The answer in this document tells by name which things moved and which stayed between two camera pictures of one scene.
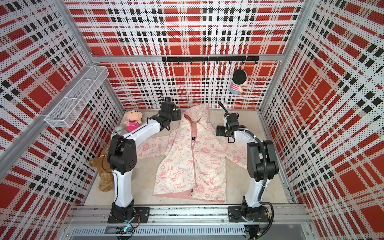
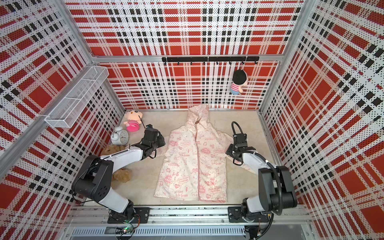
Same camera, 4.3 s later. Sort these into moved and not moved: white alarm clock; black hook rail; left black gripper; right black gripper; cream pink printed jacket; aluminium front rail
Moved: left black gripper; right black gripper
Not moved: white alarm clock; aluminium front rail; black hook rail; cream pink printed jacket
